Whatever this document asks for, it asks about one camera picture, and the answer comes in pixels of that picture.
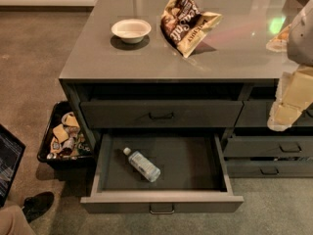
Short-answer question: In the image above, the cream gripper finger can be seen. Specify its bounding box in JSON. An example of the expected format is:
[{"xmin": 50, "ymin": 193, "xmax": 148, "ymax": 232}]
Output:
[{"xmin": 267, "ymin": 102, "xmax": 301, "ymax": 131}]

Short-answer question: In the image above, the clear blue plastic bottle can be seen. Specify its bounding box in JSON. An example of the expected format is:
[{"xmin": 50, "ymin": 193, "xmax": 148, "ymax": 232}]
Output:
[{"xmin": 123, "ymin": 147, "xmax": 160, "ymax": 182}]

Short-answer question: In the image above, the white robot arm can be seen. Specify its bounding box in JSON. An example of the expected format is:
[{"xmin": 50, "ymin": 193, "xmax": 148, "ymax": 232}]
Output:
[{"xmin": 266, "ymin": 0, "xmax": 313, "ymax": 131}]

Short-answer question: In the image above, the bottom right drawer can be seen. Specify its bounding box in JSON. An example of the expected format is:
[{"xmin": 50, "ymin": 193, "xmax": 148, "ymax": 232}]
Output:
[{"xmin": 226, "ymin": 160, "xmax": 313, "ymax": 178}]

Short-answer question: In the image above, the middle right drawer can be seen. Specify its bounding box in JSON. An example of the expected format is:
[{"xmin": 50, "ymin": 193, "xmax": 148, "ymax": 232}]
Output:
[{"xmin": 224, "ymin": 136, "xmax": 313, "ymax": 158}]

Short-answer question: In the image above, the dark grey drawer cabinet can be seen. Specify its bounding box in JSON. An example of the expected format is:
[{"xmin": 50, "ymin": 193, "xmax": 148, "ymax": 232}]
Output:
[{"xmin": 58, "ymin": 0, "xmax": 313, "ymax": 214}]

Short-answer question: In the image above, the open middle drawer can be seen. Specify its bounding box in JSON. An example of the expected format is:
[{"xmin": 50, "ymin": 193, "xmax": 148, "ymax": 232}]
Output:
[{"xmin": 81, "ymin": 133, "xmax": 244, "ymax": 214}]

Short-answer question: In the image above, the top left drawer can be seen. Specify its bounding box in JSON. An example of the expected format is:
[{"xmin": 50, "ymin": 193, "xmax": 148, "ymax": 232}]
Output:
[{"xmin": 80, "ymin": 100, "xmax": 243, "ymax": 128}]

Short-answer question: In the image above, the brown snack chip bag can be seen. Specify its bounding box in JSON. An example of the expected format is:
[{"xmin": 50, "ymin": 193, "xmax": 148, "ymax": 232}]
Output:
[{"xmin": 160, "ymin": 0, "xmax": 222, "ymax": 58}]

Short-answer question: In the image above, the white paper bowl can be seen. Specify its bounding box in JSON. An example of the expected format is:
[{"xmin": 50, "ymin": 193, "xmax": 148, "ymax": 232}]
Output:
[{"xmin": 112, "ymin": 19, "xmax": 152, "ymax": 44}]

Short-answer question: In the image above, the black bin of trash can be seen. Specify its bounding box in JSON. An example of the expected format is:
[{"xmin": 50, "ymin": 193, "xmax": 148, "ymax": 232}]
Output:
[{"xmin": 37, "ymin": 101, "xmax": 95, "ymax": 169}]

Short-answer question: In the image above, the black shoe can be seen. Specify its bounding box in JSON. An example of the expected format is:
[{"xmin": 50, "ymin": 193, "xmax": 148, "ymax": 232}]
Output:
[{"xmin": 22, "ymin": 191, "xmax": 54, "ymax": 223}]

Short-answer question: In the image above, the laptop screen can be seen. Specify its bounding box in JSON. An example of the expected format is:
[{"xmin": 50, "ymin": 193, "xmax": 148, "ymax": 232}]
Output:
[{"xmin": 0, "ymin": 124, "xmax": 25, "ymax": 207}]

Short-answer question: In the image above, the person's knee in tan trousers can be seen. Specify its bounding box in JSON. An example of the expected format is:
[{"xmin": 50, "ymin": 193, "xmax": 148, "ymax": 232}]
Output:
[{"xmin": 0, "ymin": 205, "xmax": 36, "ymax": 235}]

